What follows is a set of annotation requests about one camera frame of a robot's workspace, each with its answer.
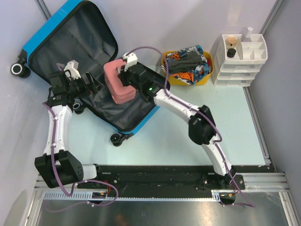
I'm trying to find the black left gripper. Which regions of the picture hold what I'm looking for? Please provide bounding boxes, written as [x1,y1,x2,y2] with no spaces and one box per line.
[66,71,103,98]

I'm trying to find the pink cloth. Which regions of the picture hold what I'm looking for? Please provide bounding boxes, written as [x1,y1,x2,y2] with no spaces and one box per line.
[103,59,136,105]

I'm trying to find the blue fish-print kids suitcase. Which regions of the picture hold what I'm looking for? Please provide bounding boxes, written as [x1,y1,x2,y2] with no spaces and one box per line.
[10,0,158,146]

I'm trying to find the grey dotted socks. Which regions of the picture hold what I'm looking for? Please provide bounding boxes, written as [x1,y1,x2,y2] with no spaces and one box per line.
[168,52,203,73]

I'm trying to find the black small bottle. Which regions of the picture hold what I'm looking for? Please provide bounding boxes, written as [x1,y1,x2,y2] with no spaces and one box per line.
[227,48,237,58]

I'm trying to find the white plastic drawer organizer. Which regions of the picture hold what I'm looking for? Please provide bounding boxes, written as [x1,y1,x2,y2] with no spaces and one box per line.
[212,34,268,87]

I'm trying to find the lilac cosmetic tube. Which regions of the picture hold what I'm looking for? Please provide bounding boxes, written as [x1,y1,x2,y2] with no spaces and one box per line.
[241,27,253,42]

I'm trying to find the yellow plastic basket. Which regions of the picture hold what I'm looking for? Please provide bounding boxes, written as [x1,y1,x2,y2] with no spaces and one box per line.
[168,51,214,86]

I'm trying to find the orange lidded jar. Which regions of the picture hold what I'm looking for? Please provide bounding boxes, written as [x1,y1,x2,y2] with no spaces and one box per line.
[225,37,237,49]

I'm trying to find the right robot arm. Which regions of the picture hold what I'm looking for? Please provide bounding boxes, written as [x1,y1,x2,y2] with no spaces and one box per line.
[116,65,240,190]

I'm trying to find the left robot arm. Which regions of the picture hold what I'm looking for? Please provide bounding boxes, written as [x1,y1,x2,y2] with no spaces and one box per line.
[34,69,104,188]

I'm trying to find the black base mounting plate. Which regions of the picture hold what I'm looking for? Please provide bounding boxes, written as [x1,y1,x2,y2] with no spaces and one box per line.
[77,164,276,199]

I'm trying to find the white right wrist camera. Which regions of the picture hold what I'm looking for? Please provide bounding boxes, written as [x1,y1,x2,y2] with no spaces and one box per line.
[122,52,138,72]

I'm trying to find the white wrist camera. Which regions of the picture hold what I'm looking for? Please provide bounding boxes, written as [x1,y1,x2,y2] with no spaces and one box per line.
[122,52,138,72]
[63,60,81,80]

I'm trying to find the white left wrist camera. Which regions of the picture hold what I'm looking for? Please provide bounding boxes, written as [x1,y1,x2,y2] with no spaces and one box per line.
[63,60,81,80]

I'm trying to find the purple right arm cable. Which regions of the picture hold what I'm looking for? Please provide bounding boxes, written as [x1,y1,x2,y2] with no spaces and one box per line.
[124,46,256,208]

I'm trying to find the grey slotted cable duct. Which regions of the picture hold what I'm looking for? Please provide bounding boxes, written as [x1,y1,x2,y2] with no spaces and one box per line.
[42,190,237,202]

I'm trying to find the aluminium frame rail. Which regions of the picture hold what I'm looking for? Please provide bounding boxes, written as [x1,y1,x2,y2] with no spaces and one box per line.
[242,173,290,192]

